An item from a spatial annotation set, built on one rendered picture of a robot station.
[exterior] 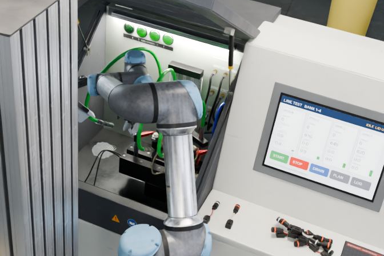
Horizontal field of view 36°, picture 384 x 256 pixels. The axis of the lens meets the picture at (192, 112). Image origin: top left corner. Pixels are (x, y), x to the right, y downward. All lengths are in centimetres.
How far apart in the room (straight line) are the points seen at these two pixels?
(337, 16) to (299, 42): 364
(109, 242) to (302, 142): 86
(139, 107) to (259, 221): 79
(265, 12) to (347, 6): 327
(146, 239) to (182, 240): 10
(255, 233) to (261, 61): 61
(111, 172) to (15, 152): 148
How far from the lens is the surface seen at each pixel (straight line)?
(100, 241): 246
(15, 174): 118
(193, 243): 173
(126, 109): 166
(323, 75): 209
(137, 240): 170
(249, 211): 226
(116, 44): 260
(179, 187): 170
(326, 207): 224
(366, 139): 213
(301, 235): 218
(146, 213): 224
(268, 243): 216
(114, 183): 254
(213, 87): 247
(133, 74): 206
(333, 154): 216
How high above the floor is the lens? 248
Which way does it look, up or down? 33 degrees down
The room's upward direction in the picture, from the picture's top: 7 degrees clockwise
